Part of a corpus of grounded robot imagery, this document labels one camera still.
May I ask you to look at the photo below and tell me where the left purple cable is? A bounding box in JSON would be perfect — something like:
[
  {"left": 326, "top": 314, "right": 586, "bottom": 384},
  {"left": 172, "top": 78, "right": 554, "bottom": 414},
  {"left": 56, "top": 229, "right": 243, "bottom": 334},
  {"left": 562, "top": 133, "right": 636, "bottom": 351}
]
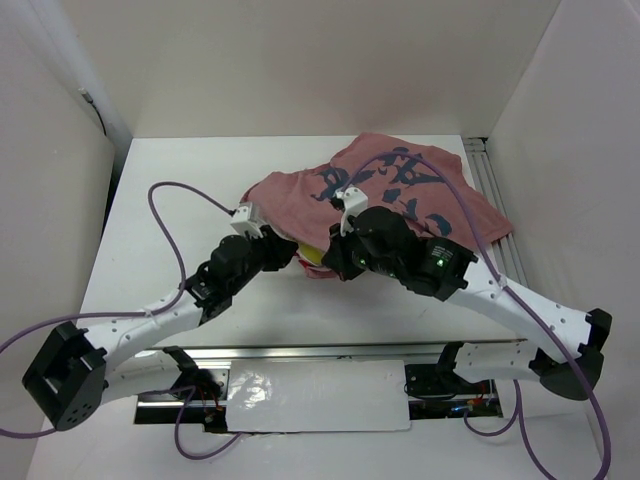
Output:
[{"left": 0, "top": 182, "right": 246, "bottom": 460}]

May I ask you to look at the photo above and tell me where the black wall cable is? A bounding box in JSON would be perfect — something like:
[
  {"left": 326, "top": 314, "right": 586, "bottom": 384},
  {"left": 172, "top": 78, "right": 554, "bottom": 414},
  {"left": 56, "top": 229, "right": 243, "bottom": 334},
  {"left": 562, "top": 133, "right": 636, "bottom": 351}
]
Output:
[{"left": 78, "top": 87, "right": 109, "bottom": 136}]

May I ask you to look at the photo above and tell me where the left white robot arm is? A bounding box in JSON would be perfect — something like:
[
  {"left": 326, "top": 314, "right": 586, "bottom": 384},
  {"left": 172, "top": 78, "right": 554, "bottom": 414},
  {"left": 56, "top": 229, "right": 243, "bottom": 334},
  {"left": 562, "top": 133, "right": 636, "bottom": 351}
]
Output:
[{"left": 22, "top": 226, "right": 297, "bottom": 431}]

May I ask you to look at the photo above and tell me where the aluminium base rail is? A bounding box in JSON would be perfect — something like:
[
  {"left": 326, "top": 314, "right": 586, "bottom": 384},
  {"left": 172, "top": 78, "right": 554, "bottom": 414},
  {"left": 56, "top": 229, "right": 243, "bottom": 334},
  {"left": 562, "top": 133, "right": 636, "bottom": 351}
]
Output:
[{"left": 134, "top": 343, "right": 502, "bottom": 434}]

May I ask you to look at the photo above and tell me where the purple cable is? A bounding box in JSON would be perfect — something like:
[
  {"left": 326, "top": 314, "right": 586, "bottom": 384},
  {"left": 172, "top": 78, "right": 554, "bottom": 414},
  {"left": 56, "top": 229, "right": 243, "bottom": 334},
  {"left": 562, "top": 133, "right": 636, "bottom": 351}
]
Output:
[
  {"left": 344, "top": 152, "right": 614, "bottom": 480},
  {"left": 0, "top": 182, "right": 246, "bottom": 460}
]

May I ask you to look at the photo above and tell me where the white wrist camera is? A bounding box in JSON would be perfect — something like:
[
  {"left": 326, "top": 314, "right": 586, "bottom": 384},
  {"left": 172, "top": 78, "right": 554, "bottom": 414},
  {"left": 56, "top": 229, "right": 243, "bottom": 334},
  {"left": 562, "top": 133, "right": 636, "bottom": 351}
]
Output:
[
  {"left": 330, "top": 186, "right": 368, "bottom": 236},
  {"left": 230, "top": 202, "right": 264, "bottom": 239}
]

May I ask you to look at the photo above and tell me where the cream yellow pillow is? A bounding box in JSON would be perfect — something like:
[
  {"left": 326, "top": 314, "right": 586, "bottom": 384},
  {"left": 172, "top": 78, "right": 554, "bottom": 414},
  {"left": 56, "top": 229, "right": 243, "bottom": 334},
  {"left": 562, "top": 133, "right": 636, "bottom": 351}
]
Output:
[{"left": 298, "top": 243, "right": 324, "bottom": 265}]

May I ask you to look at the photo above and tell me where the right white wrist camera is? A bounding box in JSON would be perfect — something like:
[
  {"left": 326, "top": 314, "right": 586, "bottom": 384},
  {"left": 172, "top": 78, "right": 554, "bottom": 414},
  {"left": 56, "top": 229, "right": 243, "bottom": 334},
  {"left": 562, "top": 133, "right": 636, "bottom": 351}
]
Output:
[{"left": 330, "top": 186, "right": 368, "bottom": 236}]

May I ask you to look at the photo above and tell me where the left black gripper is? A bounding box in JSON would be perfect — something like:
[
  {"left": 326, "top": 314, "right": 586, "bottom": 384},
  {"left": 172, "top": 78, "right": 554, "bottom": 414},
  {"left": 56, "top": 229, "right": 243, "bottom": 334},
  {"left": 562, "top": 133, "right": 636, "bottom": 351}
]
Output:
[{"left": 228, "top": 224, "right": 299, "bottom": 295}]

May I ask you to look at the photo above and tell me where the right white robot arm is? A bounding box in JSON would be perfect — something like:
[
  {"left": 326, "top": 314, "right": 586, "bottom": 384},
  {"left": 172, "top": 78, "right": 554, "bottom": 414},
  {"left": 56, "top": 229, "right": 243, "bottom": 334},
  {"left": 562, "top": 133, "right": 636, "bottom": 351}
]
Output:
[{"left": 322, "top": 207, "right": 612, "bottom": 401}]

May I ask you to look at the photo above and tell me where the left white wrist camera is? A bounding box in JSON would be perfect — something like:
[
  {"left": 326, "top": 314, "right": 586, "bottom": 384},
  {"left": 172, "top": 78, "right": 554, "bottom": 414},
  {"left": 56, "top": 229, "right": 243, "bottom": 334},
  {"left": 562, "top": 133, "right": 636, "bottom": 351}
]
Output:
[{"left": 230, "top": 202, "right": 264, "bottom": 239}]

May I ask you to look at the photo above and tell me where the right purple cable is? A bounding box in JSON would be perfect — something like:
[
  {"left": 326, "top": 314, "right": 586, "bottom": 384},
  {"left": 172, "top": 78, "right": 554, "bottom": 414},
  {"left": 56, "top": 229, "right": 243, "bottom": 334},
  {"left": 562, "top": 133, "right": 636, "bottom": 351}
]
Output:
[{"left": 344, "top": 152, "right": 614, "bottom": 480}]

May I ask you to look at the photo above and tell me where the white cover plate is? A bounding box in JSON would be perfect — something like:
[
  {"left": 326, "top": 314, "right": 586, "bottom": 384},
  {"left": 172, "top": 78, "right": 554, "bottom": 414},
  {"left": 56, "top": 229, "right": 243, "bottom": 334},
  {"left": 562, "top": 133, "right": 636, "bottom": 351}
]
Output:
[{"left": 226, "top": 360, "right": 411, "bottom": 433}]

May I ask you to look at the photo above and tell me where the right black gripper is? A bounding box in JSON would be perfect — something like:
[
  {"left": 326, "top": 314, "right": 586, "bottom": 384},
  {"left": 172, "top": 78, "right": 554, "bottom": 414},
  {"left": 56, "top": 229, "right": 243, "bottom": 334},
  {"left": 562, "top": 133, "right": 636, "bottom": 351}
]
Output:
[{"left": 321, "top": 217, "right": 400, "bottom": 281}]

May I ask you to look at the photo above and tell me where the aluminium side frame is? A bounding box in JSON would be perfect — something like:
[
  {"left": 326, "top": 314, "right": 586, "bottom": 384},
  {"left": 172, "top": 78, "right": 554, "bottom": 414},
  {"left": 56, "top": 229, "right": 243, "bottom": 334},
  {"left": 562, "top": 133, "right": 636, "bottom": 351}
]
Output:
[{"left": 462, "top": 137, "right": 528, "bottom": 286}]

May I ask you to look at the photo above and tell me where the red printed pillowcase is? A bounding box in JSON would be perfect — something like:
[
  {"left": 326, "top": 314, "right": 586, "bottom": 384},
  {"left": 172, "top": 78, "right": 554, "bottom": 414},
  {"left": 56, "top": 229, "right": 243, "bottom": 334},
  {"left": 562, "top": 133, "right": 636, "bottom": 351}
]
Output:
[{"left": 242, "top": 133, "right": 513, "bottom": 279}]

